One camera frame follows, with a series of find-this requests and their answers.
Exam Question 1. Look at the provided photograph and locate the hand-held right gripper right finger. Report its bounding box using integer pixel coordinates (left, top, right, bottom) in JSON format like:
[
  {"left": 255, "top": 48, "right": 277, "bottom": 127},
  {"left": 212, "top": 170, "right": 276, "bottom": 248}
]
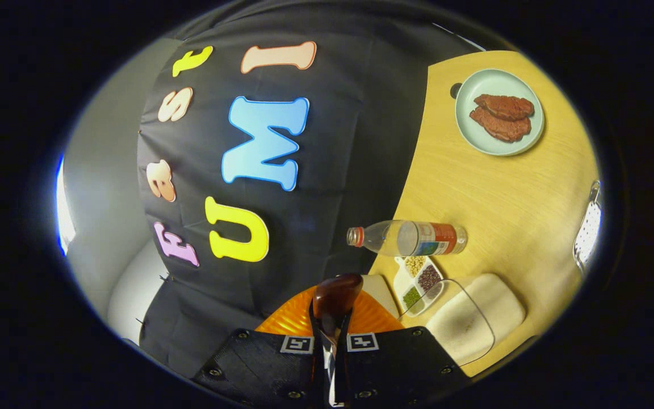
[{"left": 338, "top": 291, "right": 469, "bottom": 407}]

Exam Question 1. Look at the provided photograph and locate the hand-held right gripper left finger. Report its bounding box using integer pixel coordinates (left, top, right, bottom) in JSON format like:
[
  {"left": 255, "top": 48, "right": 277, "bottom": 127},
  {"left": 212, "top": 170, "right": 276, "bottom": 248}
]
[{"left": 194, "top": 286, "right": 328, "bottom": 407}]

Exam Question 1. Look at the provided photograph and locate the dark wooden spoon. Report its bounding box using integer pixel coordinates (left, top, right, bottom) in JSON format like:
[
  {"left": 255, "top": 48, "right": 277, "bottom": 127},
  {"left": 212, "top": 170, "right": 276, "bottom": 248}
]
[{"left": 311, "top": 274, "right": 363, "bottom": 407}]

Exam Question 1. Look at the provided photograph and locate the metal wire chopstick holder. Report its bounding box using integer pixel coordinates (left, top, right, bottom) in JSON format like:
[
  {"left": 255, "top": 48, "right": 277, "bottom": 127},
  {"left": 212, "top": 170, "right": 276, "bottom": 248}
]
[{"left": 573, "top": 181, "right": 603, "bottom": 273}]

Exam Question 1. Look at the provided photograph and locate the white divided bean dish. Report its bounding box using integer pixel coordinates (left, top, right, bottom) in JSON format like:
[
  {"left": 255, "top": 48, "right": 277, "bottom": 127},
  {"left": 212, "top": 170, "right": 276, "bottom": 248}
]
[{"left": 393, "top": 256, "right": 447, "bottom": 318}]

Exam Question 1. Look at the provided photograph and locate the clear plastic water bottle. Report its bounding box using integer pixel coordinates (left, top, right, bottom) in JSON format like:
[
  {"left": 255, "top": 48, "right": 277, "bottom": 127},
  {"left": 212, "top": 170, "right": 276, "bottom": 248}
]
[{"left": 346, "top": 220, "right": 468, "bottom": 257}]

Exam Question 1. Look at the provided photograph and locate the black backdrop cloth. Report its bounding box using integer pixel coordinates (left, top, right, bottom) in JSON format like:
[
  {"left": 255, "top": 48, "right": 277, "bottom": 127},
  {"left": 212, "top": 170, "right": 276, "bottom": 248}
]
[{"left": 137, "top": 0, "right": 487, "bottom": 375}]

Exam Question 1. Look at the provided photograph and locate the light green plate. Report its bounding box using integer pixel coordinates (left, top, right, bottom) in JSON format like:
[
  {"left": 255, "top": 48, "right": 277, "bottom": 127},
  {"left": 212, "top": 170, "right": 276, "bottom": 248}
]
[{"left": 455, "top": 69, "right": 545, "bottom": 157}]

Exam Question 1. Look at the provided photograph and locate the large ceiling light panel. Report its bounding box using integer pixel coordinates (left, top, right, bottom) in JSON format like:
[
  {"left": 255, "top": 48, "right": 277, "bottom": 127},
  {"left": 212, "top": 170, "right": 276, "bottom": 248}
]
[{"left": 56, "top": 155, "right": 77, "bottom": 256}]

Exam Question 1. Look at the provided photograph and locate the red meat slice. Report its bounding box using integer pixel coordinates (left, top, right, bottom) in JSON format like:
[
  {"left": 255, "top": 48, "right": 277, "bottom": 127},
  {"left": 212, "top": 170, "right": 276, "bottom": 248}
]
[
  {"left": 469, "top": 106, "right": 532, "bottom": 143},
  {"left": 473, "top": 94, "right": 535, "bottom": 121}
]

